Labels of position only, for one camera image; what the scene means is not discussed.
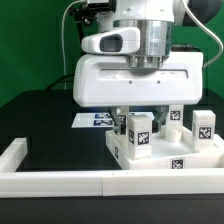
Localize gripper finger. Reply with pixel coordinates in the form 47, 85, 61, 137
152, 106, 169, 133
109, 107, 127, 135

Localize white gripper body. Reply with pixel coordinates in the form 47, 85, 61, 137
73, 52, 203, 107

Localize white square tabletop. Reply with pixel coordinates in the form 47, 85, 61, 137
106, 128, 224, 170

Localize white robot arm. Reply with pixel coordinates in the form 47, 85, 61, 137
73, 0, 223, 135

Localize white sheet with fiducial markers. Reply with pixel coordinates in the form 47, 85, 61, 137
71, 112, 156, 129

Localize white U-shaped obstacle fence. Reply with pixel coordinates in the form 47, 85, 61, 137
0, 138, 224, 198

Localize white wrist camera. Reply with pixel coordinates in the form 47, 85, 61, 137
81, 27, 140, 55

